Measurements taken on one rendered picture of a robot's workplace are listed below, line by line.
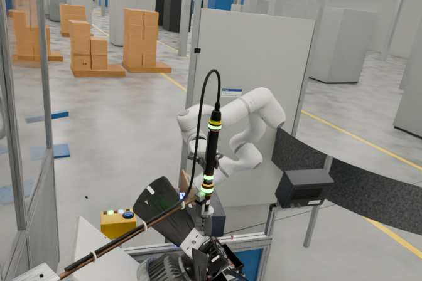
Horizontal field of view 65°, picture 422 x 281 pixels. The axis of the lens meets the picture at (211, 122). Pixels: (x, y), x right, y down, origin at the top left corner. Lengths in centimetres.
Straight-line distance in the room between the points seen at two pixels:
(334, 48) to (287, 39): 761
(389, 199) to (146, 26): 751
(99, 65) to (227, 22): 603
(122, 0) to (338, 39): 757
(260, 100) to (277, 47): 175
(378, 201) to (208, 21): 201
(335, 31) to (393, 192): 825
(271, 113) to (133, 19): 775
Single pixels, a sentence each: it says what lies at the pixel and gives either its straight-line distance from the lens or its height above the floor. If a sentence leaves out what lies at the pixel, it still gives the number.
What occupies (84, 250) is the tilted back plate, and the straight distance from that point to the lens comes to 112.
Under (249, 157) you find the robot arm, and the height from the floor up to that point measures 127.
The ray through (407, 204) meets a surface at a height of 78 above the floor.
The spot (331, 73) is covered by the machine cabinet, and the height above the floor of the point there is 33.
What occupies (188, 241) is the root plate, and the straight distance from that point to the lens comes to 126.
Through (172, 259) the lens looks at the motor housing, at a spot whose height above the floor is 118.
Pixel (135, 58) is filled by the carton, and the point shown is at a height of 36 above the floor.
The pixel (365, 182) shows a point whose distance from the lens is 295.
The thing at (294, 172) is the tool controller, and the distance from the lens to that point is 187.
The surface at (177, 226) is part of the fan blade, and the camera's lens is 123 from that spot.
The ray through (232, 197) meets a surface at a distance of 364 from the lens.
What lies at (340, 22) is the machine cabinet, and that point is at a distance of 1074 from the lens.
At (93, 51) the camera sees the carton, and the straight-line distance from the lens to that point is 857.
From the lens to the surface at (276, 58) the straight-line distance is 320.
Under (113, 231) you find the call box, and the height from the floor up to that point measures 102.
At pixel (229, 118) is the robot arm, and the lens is 140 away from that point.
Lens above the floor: 208
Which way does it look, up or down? 21 degrees down
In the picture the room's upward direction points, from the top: 7 degrees clockwise
